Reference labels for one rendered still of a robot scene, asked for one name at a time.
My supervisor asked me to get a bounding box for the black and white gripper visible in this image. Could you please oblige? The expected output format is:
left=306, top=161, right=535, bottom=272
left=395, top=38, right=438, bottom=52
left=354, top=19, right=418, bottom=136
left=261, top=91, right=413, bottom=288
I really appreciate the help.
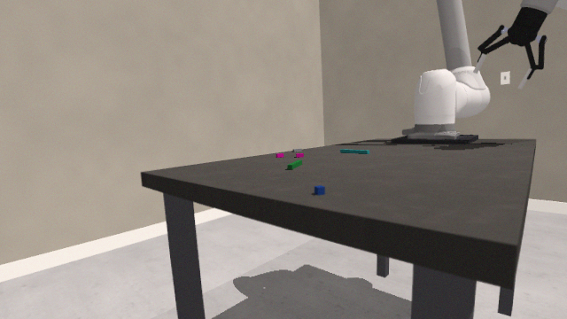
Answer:
left=473, top=7, right=548, bottom=89

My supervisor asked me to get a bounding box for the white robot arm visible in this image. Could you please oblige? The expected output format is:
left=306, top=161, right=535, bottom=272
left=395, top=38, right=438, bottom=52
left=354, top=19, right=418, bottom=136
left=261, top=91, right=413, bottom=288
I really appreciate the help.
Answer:
left=402, top=0, right=567, bottom=139

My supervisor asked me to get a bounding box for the small blue cube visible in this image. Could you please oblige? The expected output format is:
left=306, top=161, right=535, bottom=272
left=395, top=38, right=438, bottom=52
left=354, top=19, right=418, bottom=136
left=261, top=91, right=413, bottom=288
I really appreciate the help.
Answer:
left=315, top=185, right=325, bottom=195

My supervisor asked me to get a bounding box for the green rod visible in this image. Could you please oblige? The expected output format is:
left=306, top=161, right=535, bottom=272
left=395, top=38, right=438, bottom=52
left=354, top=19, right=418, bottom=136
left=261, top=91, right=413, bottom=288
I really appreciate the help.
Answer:
left=287, top=160, right=302, bottom=170

